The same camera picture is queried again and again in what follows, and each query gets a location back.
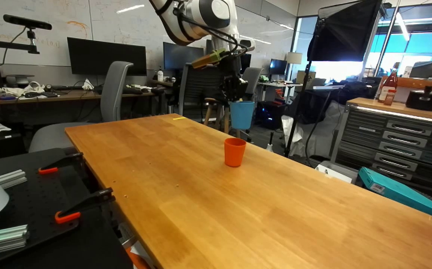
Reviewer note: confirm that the dark grey desk partition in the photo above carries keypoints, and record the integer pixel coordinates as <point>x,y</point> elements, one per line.
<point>201,85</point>

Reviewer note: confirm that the black base board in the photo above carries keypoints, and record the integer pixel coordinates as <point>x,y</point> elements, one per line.
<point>41,210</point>

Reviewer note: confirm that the black monitor with lit edge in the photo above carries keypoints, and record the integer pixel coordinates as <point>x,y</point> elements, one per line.
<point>246,61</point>

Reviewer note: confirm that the black bar camera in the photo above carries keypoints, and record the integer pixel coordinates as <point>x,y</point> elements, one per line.
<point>26,22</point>

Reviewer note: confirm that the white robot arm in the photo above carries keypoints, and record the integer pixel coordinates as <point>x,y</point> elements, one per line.
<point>198,19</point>

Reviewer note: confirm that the white table lamp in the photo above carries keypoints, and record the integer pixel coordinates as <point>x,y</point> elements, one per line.
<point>294,59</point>

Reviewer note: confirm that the orange plastic cup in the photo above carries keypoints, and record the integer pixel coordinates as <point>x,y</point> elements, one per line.
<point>234,153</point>

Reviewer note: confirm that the wooden stool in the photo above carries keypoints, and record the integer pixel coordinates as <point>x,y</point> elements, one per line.
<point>216,113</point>

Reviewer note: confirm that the white box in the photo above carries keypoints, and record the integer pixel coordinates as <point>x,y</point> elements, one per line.
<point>335,171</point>

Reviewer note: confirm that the black softbox light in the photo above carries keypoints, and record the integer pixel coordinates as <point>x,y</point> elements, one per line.
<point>344,32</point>

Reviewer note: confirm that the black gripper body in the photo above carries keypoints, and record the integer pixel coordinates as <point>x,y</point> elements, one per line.
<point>232,68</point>

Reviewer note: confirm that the teal plastic case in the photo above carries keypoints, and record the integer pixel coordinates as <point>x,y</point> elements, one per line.
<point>404,194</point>

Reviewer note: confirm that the blue plastic cup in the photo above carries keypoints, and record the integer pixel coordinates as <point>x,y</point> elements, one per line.
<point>243,116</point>

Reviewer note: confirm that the brown wooden desk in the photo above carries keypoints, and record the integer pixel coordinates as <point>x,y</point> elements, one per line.
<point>37,103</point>

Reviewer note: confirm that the black light stand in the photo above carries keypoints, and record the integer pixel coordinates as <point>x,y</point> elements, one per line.
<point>300,106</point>

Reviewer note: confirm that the tan wrist camera mount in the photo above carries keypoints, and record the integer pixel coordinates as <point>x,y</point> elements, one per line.
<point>207,61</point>

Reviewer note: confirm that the grey aluminium extrusion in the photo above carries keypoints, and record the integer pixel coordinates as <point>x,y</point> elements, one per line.
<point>13,179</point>

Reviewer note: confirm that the green tinted aluminium extrusion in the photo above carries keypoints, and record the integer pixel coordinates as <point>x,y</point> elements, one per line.
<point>2,239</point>

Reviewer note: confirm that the monitor with blue screen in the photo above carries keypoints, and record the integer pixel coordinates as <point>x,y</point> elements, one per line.
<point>277,67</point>

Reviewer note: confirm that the black monitor with dark screen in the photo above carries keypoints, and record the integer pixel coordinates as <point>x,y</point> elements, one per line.
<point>180,56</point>

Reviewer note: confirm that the wide black monitor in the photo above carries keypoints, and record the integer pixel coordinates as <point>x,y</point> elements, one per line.
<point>107,56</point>

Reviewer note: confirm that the black pot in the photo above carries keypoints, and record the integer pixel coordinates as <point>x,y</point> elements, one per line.
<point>425,100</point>

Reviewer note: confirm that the grey drawer cabinet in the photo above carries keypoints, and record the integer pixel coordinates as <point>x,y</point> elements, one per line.
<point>400,143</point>

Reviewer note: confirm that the grey background office chair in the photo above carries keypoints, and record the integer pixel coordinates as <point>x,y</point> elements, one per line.
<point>253,80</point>

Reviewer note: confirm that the red bottle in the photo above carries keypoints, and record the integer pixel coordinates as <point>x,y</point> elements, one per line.
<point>389,91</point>

